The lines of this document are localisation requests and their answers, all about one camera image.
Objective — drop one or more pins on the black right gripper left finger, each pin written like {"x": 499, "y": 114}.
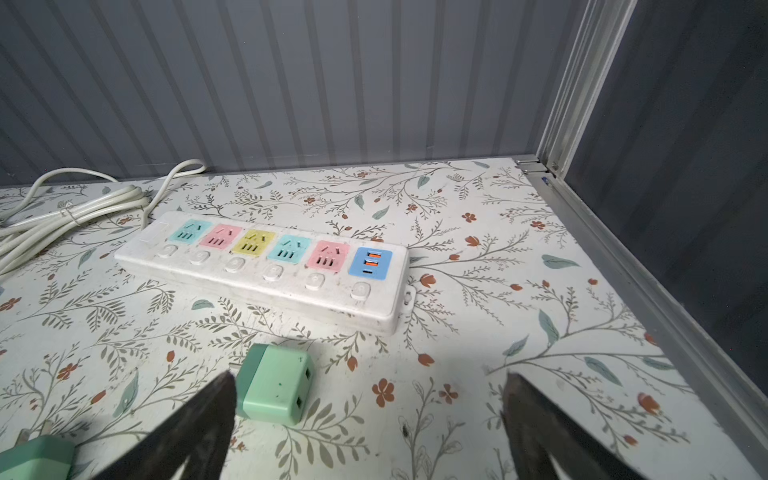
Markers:
{"x": 192, "y": 443}

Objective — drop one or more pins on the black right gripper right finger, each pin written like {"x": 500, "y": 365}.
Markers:
{"x": 543, "y": 438}

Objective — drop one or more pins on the white multicolour power strip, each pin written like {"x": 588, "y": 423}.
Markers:
{"x": 351, "y": 283}

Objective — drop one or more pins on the aluminium frame post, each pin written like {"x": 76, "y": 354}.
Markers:
{"x": 658, "y": 136}

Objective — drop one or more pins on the green USB charger plug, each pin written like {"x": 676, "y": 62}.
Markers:
{"x": 273, "y": 384}

